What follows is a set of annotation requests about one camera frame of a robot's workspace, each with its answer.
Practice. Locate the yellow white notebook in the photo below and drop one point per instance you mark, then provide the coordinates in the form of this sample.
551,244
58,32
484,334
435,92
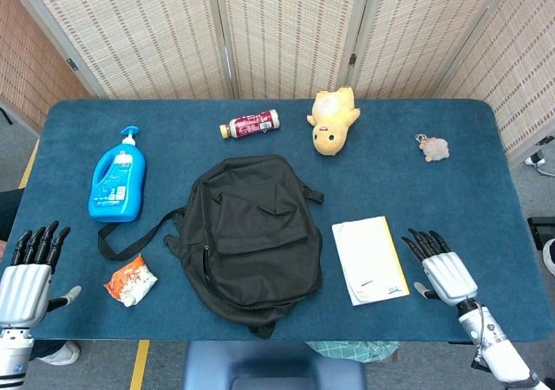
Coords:
368,260

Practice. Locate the right robot hand, silver black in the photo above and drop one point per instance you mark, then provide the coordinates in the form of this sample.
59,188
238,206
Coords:
448,277

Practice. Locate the grey shoe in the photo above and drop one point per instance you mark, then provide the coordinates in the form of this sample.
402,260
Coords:
550,258

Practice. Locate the drink bottle, maroon label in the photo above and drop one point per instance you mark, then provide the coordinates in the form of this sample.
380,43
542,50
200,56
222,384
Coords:
253,123

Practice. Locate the woven folding screen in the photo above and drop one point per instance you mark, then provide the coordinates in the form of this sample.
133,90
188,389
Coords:
147,30

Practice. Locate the blue detergent pump bottle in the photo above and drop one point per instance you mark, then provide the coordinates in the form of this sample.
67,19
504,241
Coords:
117,182

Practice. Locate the black backpack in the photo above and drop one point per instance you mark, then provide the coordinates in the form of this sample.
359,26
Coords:
260,255

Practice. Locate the blue padded seat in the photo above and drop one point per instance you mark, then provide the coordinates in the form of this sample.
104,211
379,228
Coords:
269,364

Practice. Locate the orange white snack packet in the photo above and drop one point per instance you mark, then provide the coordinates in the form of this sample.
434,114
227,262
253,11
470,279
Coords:
130,281

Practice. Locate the black box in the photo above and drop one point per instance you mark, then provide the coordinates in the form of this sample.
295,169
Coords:
542,232

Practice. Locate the white sneaker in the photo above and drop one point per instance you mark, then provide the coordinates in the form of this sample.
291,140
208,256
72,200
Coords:
63,354

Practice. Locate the left robot hand, silver black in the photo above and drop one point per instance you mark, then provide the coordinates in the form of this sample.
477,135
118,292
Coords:
24,290

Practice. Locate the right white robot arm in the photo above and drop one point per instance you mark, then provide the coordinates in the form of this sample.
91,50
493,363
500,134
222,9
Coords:
498,351

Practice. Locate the person in dark clothes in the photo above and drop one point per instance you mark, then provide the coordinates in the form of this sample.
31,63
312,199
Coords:
8,212

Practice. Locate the blue felt table cover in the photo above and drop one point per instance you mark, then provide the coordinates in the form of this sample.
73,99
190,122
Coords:
433,199

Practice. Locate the yellow plush toy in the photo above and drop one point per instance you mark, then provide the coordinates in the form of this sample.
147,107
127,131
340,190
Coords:
331,121

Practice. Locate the white shoe, black trim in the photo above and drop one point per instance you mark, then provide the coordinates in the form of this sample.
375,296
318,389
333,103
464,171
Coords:
534,160

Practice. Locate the green checkered cloth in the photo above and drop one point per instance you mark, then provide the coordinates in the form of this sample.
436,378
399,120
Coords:
355,350

